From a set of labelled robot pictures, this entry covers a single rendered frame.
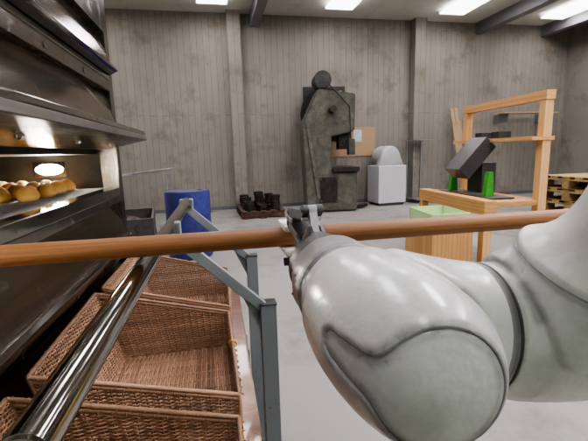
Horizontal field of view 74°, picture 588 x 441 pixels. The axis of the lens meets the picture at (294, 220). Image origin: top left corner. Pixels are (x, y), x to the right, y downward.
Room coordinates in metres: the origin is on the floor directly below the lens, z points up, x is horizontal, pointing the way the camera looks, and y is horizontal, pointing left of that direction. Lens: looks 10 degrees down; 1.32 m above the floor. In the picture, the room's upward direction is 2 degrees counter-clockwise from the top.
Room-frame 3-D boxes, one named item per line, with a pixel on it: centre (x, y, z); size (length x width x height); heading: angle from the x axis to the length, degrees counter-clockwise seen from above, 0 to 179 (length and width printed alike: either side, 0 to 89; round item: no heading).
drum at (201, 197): (5.09, 1.39, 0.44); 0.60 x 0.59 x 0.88; 10
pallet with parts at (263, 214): (8.56, 0.76, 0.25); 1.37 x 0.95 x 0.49; 11
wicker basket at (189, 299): (1.69, 0.54, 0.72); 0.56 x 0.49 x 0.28; 10
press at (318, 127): (8.92, -0.94, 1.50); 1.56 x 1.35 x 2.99; 101
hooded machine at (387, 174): (9.54, -2.30, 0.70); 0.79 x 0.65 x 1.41; 101
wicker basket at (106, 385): (1.11, 0.43, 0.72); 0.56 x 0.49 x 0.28; 12
